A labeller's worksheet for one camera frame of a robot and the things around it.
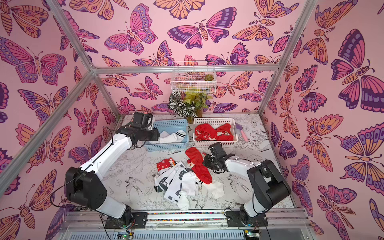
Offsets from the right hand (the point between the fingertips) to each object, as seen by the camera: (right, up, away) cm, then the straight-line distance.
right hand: (204, 161), depth 92 cm
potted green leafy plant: (-9, +35, +3) cm, 36 cm away
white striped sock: (-26, +14, +10) cm, 31 cm away
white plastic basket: (+9, +24, +18) cm, 32 cm away
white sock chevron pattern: (-15, -10, -8) cm, 19 cm away
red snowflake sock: (-24, -1, 0) cm, 24 cm away
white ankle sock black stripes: (+7, -14, -8) cm, 17 cm away
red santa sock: (-5, +2, +2) cm, 6 cm away
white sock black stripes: (-17, +15, +14) cm, 27 cm away
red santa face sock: (+15, +17, +14) cm, 27 cm away
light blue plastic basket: (-24, +22, +18) cm, 37 cm away
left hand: (-26, +18, -5) cm, 32 cm away
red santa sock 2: (-1, -7, -3) cm, 8 cm away
